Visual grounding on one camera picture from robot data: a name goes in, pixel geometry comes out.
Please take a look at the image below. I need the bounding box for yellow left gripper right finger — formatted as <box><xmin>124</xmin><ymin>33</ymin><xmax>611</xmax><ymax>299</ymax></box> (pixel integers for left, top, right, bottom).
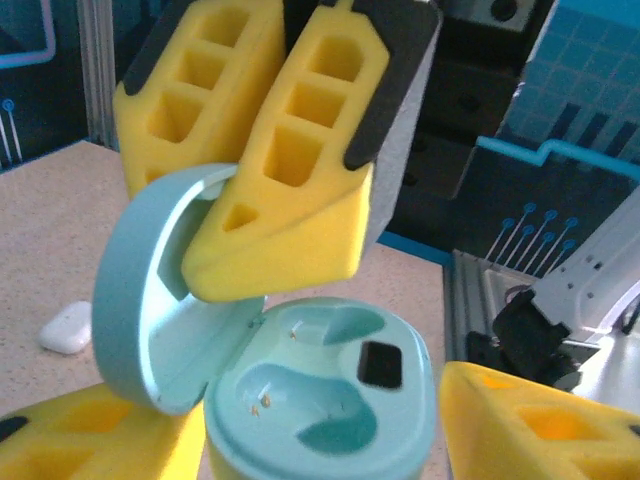
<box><xmin>438</xmin><ymin>360</ymin><xmax>640</xmax><ymax>480</ymax></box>

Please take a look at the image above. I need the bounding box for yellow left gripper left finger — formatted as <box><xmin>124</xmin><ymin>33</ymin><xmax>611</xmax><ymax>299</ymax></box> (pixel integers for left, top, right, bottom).
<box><xmin>0</xmin><ymin>382</ymin><xmax>207</xmax><ymax>480</ymax></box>

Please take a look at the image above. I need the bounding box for white earbud charging case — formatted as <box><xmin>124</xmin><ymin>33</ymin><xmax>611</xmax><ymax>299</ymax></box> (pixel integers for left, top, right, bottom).
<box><xmin>38</xmin><ymin>299</ymin><xmax>94</xmax><ymax>356</ymax></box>

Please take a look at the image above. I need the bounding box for teal earbud charging case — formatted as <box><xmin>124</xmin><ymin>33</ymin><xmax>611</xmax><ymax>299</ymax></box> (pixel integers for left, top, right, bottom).
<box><xmin>92</xmin><ymin>162</ymin><xmax>437</xmax><ymax>480</ymax></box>

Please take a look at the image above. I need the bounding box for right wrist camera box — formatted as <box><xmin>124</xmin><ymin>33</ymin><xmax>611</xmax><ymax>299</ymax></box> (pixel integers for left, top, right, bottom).
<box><xmin>464</xmin><ymin>0</ymin><xmax>541</xmax><ymax>30</ymax></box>

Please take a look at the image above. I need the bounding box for aluminium frame post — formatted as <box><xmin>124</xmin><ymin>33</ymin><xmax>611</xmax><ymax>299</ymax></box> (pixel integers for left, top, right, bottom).
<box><xmin>78</xmin><ymin>0</ymin><xmax>119</xmax><ymax>149</ymax></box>

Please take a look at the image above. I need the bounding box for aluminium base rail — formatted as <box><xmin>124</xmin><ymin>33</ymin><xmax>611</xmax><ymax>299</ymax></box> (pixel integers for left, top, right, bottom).
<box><xmin>443</xmin><ymin>248</ymin><xmax>506</xmax><ymax>361</ymax></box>

